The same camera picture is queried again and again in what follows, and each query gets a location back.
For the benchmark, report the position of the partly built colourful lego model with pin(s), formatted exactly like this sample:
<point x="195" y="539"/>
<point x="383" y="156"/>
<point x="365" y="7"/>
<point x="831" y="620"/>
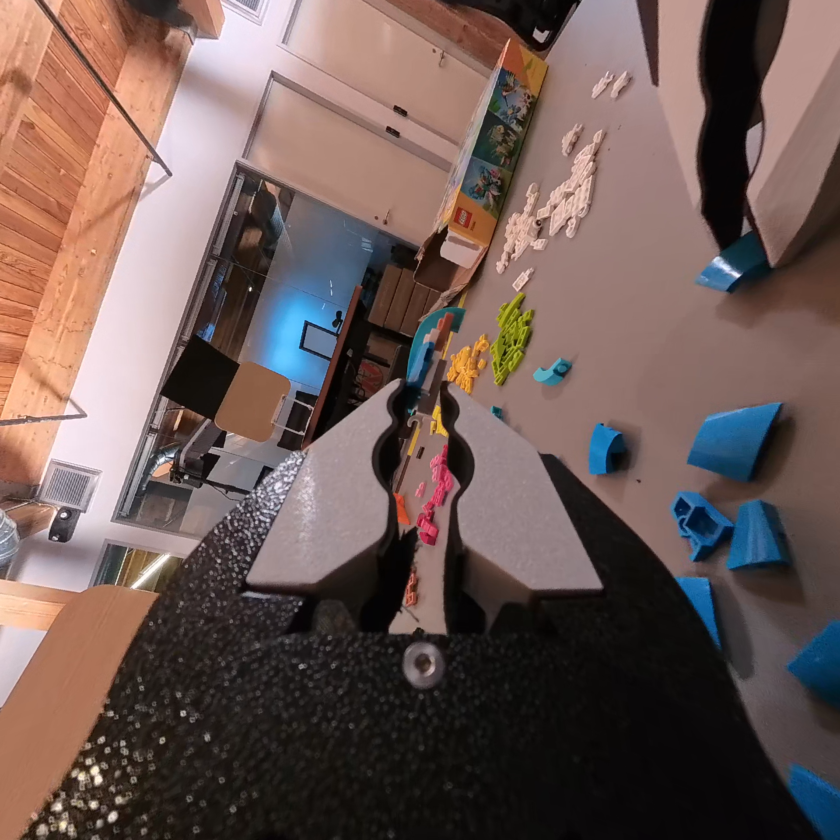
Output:
<point x="433" y="364"/>

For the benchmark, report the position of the black metal rod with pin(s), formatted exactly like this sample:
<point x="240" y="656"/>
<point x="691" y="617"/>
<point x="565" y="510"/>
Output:
<point x="105" y="85"/>
<point x="46" y="417"/>

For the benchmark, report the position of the black wall speaker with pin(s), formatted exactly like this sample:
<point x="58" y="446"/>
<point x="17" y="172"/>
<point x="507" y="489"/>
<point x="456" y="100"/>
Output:
<point x="64" y="525"/>

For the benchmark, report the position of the teal curved lego piece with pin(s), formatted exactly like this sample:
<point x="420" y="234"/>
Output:
<point x="551" y="374"/>

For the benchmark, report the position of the white wall vent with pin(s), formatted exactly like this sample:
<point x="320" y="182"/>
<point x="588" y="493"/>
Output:
<point x="246" y="5"/>
<point x="69" y="485"/>

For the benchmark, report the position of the orange lego piece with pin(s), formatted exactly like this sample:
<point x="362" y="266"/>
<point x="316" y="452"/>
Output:
<point x="400" y="508"/>
<point x="412" y="587"/>

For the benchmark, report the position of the colourful lego set box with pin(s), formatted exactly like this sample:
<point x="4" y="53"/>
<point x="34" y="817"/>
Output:
<point x="499" y="151"/>

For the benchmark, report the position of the group of large blue lego pieces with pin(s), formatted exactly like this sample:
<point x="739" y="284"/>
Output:
<point x="735" y="443"/>

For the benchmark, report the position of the stack of cardboard boxes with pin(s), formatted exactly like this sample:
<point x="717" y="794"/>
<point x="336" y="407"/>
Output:
<point x="403" y="298"/>

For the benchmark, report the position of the black dome fixture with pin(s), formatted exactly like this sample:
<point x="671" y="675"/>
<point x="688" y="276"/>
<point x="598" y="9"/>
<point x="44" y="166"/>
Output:
<point x="161" y="10"/>

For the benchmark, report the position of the pile of yellow lego pieces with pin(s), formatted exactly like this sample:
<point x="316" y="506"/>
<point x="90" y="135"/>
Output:
<point x="466" y="367"/>

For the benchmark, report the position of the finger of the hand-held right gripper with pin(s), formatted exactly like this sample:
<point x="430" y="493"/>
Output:
<point x="682" y="79"/>
<point x="800" y="131"/>

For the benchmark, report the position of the light wooden panel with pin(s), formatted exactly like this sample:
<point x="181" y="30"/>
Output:
<point x="59" y="689"/>

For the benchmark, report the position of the black bag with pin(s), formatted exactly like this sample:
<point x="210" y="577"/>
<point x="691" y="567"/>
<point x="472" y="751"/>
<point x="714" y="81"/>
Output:
<point x="518" y="19"/>

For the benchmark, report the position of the pile of white lego pieces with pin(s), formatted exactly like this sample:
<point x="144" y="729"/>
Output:
<point x="571" y="190"/>

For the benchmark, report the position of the white cabinet door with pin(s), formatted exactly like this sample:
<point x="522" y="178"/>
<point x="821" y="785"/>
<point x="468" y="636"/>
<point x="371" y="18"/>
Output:
<point x="354" y="124"/>
<point x="380" y="33"/>

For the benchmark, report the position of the pile of pink lego pieces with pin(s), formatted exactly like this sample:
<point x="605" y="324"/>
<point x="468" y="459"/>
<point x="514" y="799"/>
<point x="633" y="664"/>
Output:
<point x="436" y="499"/>

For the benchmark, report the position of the tan and black chair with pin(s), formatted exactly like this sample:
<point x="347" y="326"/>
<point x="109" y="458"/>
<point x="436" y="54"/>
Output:
<point x="253" y="400"/>

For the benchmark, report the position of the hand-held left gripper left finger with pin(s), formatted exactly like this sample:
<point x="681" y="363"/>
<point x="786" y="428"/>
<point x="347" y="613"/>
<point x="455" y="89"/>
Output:
<point x="321" y="512"/>

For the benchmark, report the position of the pile of lime lego pieces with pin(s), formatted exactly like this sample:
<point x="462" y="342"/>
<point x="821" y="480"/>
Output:
<point x="512" y="341"/>

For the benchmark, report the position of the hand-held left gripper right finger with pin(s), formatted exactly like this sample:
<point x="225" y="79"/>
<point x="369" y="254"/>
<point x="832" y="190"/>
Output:
<point x="518" y="525"/>

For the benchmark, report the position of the glass partition window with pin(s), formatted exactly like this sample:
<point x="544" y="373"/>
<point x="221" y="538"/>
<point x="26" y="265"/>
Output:
<point x="275" y="262"/>

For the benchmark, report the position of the silver air duct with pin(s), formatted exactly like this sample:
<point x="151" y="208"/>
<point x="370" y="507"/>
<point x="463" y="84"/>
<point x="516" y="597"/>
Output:
<point x="8" y="541"/>

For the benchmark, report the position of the brown wooden desk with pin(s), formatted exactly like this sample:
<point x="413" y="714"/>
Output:
<point x="341" y="367"/>

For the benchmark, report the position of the blue curved lego slope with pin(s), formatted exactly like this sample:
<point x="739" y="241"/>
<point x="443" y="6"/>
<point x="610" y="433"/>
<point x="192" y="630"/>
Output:
<point x="728" y="269"/>

